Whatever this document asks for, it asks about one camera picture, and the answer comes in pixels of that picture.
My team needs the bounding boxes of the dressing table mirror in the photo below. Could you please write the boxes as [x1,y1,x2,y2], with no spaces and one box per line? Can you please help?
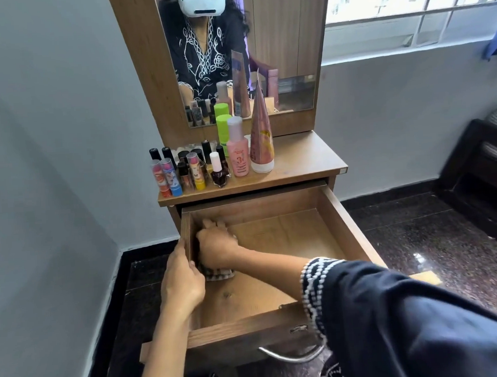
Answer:
[154,0,327,130]

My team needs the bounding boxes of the row of black lipstick tubes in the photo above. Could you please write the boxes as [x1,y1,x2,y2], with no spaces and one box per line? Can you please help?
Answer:
[148,139,232,192]

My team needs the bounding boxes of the dark embroidered garment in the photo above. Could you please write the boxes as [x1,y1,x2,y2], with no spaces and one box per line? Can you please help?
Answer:
[203,247,497,377]

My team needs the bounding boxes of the wooden drawer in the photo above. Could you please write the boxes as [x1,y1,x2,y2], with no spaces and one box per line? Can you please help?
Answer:
[131,176,447,367]

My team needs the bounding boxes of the person's right forearm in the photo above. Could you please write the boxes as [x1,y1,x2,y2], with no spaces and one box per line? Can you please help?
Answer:
[235,248,310,305]

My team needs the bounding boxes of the person's right hand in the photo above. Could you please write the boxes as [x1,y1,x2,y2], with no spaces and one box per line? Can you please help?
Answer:
[195,217,244,272]

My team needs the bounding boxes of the metal drawer handle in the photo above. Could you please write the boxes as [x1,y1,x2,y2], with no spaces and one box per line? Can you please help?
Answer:
[257,342,327,366]

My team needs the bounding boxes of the blue lip balm stick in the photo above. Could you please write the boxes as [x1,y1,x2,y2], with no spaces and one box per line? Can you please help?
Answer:
[160,157,183,198]

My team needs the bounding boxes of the person's left hand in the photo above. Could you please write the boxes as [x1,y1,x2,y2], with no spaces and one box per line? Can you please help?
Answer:
[157,237,208,315]

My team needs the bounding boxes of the green bottle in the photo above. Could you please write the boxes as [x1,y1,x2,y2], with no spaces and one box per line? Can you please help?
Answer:
[215,113,234,158]

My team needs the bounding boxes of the yellow lip balm stick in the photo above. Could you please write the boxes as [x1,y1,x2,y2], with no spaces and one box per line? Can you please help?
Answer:
[187,152,207,192]

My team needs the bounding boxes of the dark wooden bed frame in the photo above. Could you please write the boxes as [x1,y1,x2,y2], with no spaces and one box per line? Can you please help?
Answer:
[433,117,497,261]

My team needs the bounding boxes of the person's left forearm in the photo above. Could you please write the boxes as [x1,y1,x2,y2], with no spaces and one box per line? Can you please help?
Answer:
[131,303,201,377]

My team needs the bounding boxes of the pink bottle with grey cap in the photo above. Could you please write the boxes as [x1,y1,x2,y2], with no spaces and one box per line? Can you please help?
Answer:
[225,115,251,179]

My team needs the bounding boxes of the red lip balm stick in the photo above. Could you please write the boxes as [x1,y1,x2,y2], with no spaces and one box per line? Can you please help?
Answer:
[151,158,173,199]

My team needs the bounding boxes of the wooden dressing table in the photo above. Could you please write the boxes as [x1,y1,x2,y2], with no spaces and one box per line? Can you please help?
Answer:
[107,0,360,377]

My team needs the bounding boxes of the tall pink cosmetic tube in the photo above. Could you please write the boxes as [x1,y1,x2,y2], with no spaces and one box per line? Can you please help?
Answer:
[245,68,276,175]

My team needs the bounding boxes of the dark nail polish bottle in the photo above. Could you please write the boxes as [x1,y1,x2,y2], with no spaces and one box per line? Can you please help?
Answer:
[209,151,232,189]

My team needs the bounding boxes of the window with metal grille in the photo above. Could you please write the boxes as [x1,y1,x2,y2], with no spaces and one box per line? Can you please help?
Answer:
[319,0,497,63]

